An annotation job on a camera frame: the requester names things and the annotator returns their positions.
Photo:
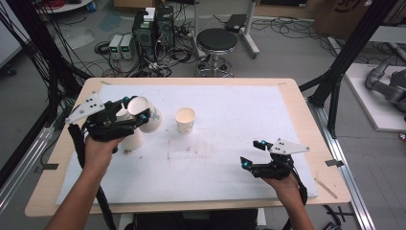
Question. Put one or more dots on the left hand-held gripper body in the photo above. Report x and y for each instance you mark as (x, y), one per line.
(87, 108)

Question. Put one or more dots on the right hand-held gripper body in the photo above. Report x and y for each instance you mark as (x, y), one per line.
(287, 147)

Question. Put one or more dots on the white printed paper cup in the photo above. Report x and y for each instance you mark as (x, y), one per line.
(154, 120)
(185, 120)

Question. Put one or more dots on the person's right hand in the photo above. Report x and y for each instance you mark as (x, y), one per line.
(284, 186)

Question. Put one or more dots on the person's left hand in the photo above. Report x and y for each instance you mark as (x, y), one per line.
(99, 153)

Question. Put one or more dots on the white foam sheet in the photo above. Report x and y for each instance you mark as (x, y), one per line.
(204, 159)

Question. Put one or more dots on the wooden table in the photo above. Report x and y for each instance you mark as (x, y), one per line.
(307, 105)

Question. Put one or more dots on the black tape piece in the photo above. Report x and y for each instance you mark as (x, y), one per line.
(48, 167)
(334, 163)

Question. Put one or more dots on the grey bench power supply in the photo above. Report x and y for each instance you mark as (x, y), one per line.
(115, 47)
(127, 47)

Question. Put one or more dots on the thin wooden stick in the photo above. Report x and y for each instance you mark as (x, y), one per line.
(326, 188)

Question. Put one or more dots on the black computer tower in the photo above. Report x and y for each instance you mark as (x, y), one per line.
(165, 27)
(143, 35)

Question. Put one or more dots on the person's dark clothing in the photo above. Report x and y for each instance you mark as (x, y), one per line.
(194, 221)

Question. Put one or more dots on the small white box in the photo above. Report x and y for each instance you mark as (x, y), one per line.
(149, 14)

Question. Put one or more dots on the white floor platform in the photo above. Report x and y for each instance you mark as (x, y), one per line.
(370, 102)

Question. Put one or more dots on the blue tape roll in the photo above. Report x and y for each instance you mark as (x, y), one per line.
(91, 6)

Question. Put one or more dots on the white round table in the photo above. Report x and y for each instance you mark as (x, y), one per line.
(70, 7)

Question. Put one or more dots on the white board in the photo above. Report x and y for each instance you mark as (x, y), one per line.
(8, 41)

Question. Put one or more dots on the black round stool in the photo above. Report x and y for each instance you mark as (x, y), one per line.
(217, 41)

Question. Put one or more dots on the white metal stand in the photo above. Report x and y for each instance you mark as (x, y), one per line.
(251, 38)

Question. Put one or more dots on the flat black device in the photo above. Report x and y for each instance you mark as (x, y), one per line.
(235, 22)

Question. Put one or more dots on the large cardboard box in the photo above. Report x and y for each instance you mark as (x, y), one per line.
(338, 19)

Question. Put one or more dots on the aluminium rail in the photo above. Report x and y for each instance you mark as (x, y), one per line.
(348, 182)
(19, 182)

